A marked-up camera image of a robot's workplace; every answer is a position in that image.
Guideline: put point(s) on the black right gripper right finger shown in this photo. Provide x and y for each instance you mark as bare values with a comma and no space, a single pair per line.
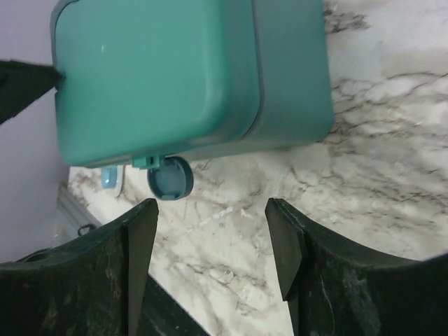
335,286

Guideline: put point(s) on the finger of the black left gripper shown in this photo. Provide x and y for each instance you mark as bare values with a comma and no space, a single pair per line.
23,83

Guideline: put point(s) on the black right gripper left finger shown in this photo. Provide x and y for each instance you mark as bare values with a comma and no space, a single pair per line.
91,285

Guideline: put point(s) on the teal medicine box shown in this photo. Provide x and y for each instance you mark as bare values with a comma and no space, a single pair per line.
158,84

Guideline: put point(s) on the thermometer blister pack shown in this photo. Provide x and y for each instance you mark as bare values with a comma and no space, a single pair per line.
112,178

